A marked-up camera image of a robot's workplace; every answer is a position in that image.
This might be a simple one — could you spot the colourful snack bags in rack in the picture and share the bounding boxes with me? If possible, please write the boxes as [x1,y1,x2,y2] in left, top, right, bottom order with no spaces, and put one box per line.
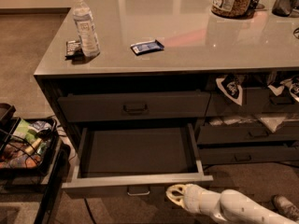
[0,142,49,170]

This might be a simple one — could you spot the dark snack packet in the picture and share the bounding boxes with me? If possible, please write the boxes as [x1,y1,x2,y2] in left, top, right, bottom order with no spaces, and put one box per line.
[65,40,83,59]

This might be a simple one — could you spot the black wire snack rack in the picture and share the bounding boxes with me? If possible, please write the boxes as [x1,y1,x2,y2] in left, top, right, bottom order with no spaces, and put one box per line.
[0,103,70,224]

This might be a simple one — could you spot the dark pitcher on counter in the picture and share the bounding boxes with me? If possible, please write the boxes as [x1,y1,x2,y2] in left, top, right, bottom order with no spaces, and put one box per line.
[272,0,298,17]

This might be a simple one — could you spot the blue snack packet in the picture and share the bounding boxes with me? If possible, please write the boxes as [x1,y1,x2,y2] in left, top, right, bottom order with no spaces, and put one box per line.
[130,40,164,55]

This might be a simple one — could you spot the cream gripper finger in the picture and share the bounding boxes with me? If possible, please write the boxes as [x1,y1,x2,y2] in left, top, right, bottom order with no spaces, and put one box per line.
[170,199,185,208]
[166,184,186,200]

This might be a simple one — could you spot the black floor cable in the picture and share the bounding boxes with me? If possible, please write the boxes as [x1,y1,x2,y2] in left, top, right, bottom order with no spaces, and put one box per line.
[83,198,97,224]

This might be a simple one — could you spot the grey drawer cabinet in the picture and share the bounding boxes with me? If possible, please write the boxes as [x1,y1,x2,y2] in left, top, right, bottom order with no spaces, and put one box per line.
[33,0,299,201]

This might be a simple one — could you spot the grey drawer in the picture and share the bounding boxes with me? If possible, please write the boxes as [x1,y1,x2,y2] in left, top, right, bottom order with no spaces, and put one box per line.
[63,124,213,198]
[206,87,299,117]
[58,91,210,122]
[198,145,299,165]
[197,121,299,145]

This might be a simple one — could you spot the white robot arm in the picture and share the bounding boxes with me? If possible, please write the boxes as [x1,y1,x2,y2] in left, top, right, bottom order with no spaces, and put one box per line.
[166,184,298,224]

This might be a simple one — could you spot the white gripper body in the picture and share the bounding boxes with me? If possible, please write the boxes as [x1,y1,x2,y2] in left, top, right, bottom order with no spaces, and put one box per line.
[183,184,221,217]

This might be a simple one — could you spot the white plastic bags in drawer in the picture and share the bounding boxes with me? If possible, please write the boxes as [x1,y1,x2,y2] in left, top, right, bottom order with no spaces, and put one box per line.
[207,113,288,133]

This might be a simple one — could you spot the large nut jar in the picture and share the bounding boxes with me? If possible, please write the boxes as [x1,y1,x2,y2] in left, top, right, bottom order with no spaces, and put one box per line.
[211,0,250,18]

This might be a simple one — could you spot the clear plastic water bottle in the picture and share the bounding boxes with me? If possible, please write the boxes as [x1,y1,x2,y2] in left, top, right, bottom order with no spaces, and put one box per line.
[73,0,100,57]

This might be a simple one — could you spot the green snack bag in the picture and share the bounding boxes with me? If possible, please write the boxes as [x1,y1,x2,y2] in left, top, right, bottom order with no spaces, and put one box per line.
[12,119,51,144]

